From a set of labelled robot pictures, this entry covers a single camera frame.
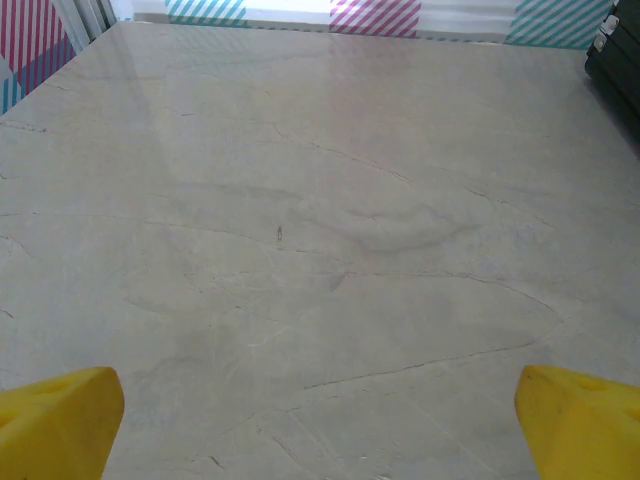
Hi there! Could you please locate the aluminium frame post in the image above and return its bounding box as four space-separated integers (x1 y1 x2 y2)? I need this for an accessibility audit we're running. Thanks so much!
49 0 120 51

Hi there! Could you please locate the black carrying case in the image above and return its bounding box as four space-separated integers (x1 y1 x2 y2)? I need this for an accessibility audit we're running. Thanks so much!
583 0 640 161

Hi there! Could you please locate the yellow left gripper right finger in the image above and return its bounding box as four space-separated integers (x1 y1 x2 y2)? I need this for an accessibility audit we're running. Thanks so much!
515 364 640 480

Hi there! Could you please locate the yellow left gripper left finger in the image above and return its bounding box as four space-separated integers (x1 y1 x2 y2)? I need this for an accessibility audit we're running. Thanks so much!
0 366 126 480

